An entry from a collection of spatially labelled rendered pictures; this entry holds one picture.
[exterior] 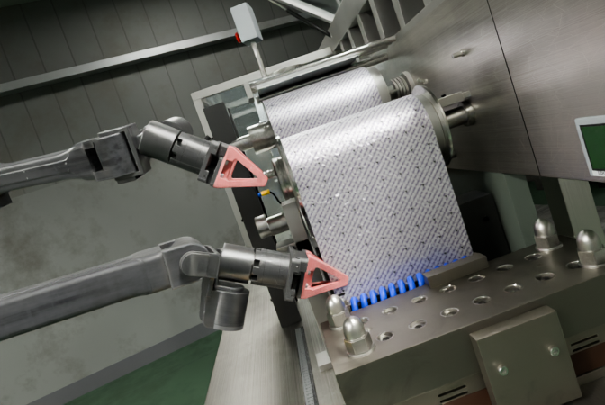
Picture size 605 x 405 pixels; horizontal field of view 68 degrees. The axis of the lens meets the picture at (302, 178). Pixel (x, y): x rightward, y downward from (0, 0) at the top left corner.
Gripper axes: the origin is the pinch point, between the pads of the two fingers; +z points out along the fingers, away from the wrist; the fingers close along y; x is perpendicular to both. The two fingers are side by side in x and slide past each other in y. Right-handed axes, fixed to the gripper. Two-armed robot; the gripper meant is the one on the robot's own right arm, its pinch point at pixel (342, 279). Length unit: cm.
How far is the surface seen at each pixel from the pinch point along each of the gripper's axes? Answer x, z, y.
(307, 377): -20.2, -1.6, -6.9
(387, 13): 56, 8, -39
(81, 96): 34, -167, -304
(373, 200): 13.4, 2.5, 0.2
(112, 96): 39, -145, -311
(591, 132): 26.5, 19.6, 22.9
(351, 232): 7.7, 0.0, 0.2
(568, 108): 29.4, 18.8, 19.2
